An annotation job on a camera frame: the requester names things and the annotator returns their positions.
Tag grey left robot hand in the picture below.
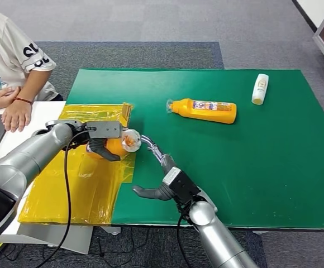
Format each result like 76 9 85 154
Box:
87 137 122 162

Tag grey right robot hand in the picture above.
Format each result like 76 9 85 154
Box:
131 134 179 202

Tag orange bottle with clear cap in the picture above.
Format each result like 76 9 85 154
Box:
85 128 142 160
166 98 237 125

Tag small white bottle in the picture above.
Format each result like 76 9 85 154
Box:
251 73 270 106

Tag yellow plastic-wrapped cardboard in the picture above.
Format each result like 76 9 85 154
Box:
17 102 136 226

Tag green table mat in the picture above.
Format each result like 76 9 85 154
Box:
67 68 324 230

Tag person's left hand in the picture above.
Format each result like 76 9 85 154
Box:
1 99 33 133

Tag person's hand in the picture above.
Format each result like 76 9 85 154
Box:
1 99 33 133
0 86 20 111

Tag person's right hand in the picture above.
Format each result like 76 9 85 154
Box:
0 86 20 111

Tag person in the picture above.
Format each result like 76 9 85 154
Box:
0 4 64 133

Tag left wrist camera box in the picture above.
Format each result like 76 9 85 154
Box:
85 120 124 140

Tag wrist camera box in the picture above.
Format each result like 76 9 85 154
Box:
85 120 124 140
162 166 202 206

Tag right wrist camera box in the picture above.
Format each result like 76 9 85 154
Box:
162 166 202 206

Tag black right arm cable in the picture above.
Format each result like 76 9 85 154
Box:
176 212 193 268

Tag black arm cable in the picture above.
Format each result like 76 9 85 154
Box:
176 212 193 268
36 129 95 268

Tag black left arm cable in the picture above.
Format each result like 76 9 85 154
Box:
36 129 95 268

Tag black floor cable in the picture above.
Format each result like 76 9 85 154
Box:
96 227 152 267

